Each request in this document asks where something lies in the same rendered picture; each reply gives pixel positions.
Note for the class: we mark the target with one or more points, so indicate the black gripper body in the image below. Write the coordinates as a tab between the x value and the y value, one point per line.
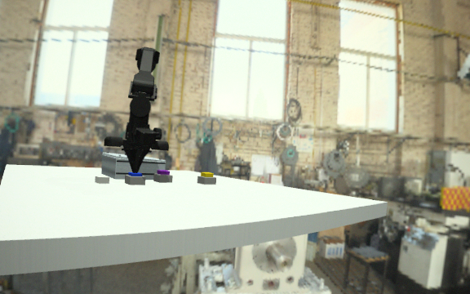
118	141

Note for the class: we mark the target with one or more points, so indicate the blue button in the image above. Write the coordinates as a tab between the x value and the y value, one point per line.
135	179

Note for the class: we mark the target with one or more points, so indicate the yellow button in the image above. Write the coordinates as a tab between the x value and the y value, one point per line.
206	178

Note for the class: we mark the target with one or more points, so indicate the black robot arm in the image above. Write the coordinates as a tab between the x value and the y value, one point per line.
143	89

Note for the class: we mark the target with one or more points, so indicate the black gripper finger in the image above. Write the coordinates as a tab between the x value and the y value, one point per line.
139	158
130	154

